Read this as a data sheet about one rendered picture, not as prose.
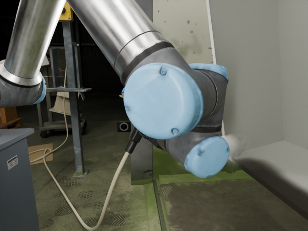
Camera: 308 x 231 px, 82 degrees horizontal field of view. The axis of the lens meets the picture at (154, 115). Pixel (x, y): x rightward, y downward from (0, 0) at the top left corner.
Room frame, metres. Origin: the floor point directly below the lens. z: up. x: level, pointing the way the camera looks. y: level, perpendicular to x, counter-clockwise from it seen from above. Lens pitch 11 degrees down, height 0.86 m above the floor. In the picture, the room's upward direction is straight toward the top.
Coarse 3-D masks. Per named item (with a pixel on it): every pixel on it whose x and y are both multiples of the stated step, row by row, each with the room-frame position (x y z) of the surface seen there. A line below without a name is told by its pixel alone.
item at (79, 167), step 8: (64, 32) 1.48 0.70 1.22; (72, 32) 1.53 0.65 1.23; (64, 40) 1.48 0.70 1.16; (72, 40) 1.52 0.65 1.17; (72, 48) 1.50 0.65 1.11; (72, 56) 1.49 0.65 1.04; (72, 64) 1.49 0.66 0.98; (72, 72) 1.49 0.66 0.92; (72, 80) 1.49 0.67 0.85; (72, 104) 1.48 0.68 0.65; (72, 112) 1.48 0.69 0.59; (72, 120) 1.48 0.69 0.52; (72, 128) 1.48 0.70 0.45; (80, 128) 1.53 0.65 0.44; (80, 136) 1.51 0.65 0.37; (80, 144) 1.49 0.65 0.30; (80, 152) 1.49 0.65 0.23; (80, 160) 1.49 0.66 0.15; (80, 168) 1.49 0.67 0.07
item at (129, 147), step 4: (120, 96) 0.61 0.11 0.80; (136, 128) 0.62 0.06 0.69; (132, 132) 0.63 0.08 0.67; (136, 132) 0.61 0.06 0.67; (132, 136) 0.61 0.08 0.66; (136, 136) 0.61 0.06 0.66; (140, 136) 0.62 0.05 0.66; (132, 140) 0.61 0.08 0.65; (136, 140) 0.61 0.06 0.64; (128, 144) 0.61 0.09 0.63; (132, 144) 0.61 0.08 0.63; (136, 144) 0.62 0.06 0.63; (128, 148) 0.61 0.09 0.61; (132, 148) 0.61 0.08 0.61; (128, 152) 0.60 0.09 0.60
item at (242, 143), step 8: (224, 136) 0.79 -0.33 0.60; (232, 136) 0.80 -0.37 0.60; (240, 136) 0.81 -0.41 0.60; (248, 136) 0.82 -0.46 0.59; (256, 136) 0.84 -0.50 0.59; (232, 144) 0.78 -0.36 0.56; (240, 144) 0.79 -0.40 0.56; (248, 144) 0.80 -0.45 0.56; (232, 152) 0.78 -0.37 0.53; (240, 152) 0.78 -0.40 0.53; (248, 152) 0.79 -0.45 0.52; (232, 160) 0.78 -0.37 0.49; (240, 160) 0.78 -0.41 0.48; (248, 160) 0.79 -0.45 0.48; (224, 168) 0.80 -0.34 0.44; (232, 168) 0.79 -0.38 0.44; (240, 168) 0.79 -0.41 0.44; (232, 176) 0.81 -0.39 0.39
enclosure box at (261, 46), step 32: (224, 0) 0.87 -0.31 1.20; (256, 0) 0.90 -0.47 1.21; (288, 0) 0.86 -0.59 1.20; (224, 32) 0.88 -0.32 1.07; (256, 32) 0.90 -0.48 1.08; (288, 32) 0.87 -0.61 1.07; (224, 64) 0.88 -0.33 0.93; (256, 64) 0.90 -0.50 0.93; (288, 64) 0.88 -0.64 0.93; (256, 96) 0.91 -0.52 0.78; (288, 96) 0.89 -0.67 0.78; (224, 128) 0.88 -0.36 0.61; (256, 128) 0.91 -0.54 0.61; (288, 128) 0.90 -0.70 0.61; (256, 160) 0.79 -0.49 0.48; (288, 160) 0.75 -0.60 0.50; (288, 192) 0.56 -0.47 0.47
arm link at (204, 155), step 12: (192, 132) 0.32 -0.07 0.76; (216, 132) 0.33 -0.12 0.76; (168, 144) 0.39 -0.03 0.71; (180, 144) 0.34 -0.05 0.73; (192, 144) 0.32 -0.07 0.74; (204, 144) 0.30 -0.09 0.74; (216, 144) 0.31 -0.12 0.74; (180, 156) 0.34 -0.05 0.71; (192, 156) 0.30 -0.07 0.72; (204, 156) 0.30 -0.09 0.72; (216, 156) 0.32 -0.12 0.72; (228, 156) 0.33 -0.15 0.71; (192, 168) 0.30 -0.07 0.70; (204, 168) 0.31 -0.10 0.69; (216, 168) 0.32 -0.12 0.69
